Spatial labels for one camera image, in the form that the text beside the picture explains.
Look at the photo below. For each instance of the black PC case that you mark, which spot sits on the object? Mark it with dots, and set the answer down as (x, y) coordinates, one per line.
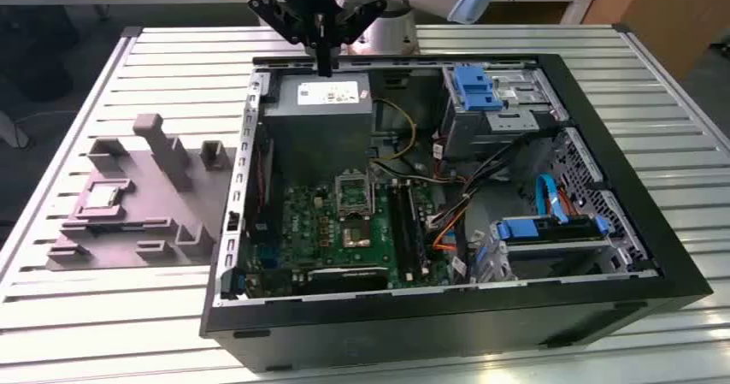
(400, 337)

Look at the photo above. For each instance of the black RAM slot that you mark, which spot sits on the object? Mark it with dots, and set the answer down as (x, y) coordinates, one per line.
(416, 230)
(401, 230)

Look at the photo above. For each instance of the silver CPU chip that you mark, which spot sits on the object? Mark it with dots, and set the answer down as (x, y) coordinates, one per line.
(103, 196)

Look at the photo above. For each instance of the blue drive rail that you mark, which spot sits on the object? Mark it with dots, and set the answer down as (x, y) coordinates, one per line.
(485, 255)

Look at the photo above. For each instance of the grey parts rack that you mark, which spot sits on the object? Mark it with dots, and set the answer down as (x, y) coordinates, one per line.
(154, 213)

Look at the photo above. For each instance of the blue port connector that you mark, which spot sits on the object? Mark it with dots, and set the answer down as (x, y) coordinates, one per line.
(239, 283)

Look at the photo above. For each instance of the metal disk bay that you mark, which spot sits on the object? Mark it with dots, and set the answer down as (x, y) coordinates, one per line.
(618, 253)

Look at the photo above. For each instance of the green motherboard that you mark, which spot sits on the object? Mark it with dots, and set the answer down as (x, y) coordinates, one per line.
(302, 247)

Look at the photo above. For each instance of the CPU socket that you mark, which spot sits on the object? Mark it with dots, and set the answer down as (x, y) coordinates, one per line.
(357, 236)

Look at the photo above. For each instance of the hard disk in blue carrier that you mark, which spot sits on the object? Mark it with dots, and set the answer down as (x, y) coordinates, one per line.
(520, 229)

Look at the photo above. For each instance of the black graphics card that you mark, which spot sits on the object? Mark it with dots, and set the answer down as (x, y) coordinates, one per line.
(348, 279)

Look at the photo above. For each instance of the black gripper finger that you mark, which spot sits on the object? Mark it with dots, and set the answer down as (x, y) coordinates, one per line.
(269, 12)
(360, 20)

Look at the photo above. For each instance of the blue drive latch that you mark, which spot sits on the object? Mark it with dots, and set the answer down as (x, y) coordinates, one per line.
(473, 89)

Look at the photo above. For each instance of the metal drive cage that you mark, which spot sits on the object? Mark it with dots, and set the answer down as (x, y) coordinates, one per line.
(513, 121)

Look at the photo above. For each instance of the green RAM stick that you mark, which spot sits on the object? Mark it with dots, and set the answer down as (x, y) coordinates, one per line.
(123, 226)

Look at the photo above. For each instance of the wooden cabinet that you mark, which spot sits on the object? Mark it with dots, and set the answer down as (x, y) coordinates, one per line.
(673, 16)

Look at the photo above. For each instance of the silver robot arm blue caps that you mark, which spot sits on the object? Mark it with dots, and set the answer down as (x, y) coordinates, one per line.
(388, 29)

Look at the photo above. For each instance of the black office chair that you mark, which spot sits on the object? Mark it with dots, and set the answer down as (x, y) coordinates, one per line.
(29, 72)

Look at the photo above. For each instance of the grey power supply unit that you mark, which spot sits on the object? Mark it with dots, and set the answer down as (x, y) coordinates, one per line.
(320, 140)

